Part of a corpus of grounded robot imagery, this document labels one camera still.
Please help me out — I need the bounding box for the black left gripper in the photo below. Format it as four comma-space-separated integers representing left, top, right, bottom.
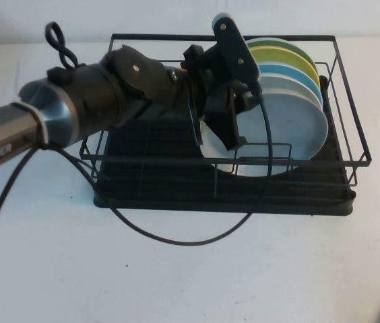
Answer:
169, 43, 262, 151

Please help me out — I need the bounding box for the white plate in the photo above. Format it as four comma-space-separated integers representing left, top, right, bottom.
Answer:
199, 74, 329, 178

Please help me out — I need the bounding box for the blue plate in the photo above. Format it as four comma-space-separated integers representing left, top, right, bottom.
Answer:
256, 63, 323, 105

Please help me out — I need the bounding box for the yellow-green plate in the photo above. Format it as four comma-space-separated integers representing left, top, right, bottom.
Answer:
249, 46, 321, 87

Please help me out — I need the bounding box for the green plate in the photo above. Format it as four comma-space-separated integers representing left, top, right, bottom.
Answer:
245, 36, 316, 68

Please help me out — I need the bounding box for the black camera cable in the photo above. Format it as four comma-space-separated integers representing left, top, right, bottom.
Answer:
0, 83, 272, 267

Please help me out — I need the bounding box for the black wire dish rack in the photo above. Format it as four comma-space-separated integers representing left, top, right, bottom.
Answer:
79, 32, 371, 200

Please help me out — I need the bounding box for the black twisted cable loop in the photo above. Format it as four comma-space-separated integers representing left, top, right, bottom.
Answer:
44, 21, 80, 70

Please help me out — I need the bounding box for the white cable tie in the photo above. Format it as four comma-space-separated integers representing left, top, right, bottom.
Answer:
13, 102, 50, 145

